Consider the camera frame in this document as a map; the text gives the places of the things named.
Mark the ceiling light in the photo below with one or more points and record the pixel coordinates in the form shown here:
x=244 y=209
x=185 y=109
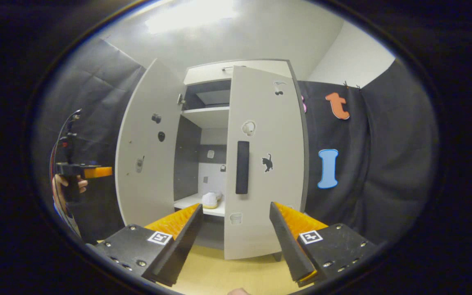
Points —
x=191 y=16

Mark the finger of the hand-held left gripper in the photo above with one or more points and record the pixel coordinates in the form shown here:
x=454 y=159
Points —
x=96 y=172

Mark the metal door hinge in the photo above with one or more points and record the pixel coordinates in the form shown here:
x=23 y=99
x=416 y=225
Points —
x=181 y=99

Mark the white canvas shoe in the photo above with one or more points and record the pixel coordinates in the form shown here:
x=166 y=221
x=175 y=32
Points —
x=211 y=200

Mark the white grey shoe cabinet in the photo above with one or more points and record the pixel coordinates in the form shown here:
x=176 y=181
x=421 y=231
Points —
x=189 y=155

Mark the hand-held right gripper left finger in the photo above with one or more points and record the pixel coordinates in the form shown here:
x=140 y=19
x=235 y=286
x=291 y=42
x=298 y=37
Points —
x=184 y=241

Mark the black backdrop cloth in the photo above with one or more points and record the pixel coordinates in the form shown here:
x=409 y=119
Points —
x=96 y=90
x=383 y=164

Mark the white cabinet drawer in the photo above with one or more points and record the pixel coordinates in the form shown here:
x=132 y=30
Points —
x=203 y=73

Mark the white cabinet door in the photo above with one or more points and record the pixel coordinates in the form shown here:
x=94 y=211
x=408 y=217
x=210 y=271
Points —
x=277 y=196
x=146 y=123

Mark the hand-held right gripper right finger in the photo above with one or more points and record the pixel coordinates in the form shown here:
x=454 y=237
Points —
x=287 y=241

